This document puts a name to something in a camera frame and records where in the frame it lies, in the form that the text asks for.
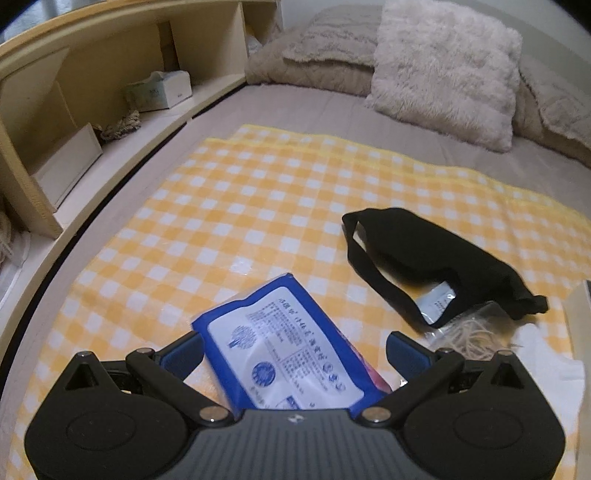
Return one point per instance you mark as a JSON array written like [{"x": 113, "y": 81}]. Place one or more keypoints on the clear bag of rubber bands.
[{"x": 471, "y": 334}]

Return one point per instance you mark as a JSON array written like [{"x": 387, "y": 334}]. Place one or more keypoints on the wooden bedside shelf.
[{"x": 92, "y": 55}]

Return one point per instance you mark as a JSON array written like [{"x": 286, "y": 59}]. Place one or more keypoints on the beige quilted pillow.
[
  {"x": 300, "y": 74},
  {"x": 337, "y": 34},
  {"x": 554, "y": 101}
]

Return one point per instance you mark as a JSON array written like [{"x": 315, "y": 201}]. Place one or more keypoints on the black sleep mask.
[{"x": 461, "y": 258}]

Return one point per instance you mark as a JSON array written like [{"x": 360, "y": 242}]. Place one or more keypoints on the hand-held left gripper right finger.
[{"x": 407, "y": 356}]

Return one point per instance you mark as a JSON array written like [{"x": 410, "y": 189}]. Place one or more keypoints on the white tissue box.
[{"x": 159, "y": 90}]

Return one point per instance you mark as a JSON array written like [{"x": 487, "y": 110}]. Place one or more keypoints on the yellow checkered cloth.
[{"x": 231, "y": 207}]

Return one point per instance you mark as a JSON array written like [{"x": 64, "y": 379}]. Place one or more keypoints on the fluffy white pillow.
[{"x": 443, "y": 69}]

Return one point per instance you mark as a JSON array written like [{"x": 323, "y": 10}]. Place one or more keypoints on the blue tissue packet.
[{"x": 281, "y": 341}]

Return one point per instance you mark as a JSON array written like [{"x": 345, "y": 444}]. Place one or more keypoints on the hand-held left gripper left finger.
[{"x": 184, "y": 356}]

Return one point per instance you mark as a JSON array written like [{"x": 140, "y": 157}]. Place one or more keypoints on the white paper towel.
[{"x": 547, "y": 374}]

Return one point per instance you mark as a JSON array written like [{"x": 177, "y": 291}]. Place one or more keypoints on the flat white box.
[{"x": 69, "y": 164}]

